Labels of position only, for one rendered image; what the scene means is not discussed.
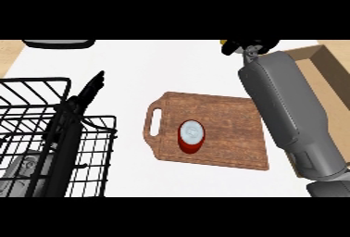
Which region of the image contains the black wire tiered basket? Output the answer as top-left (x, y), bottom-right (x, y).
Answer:
top-left (0, 77), bottom-right (119, 198)

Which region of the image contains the cardboard box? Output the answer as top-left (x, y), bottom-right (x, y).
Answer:
top-left (280, 44), bottom-right (350, 180)

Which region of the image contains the brown wooden cutting board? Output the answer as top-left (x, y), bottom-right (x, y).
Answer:
top-left (141, 91), bottom-right (270, 171)

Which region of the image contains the red can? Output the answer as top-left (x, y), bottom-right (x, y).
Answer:
top-left (175, 119), bottom-right (206, 155)

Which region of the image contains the black appliance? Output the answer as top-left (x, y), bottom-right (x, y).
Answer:
top-left (20, 39), bottom-right (97, 50)

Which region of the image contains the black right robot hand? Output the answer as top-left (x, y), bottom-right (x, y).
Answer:
top-left (220, 39), bottom-right (282, 56)

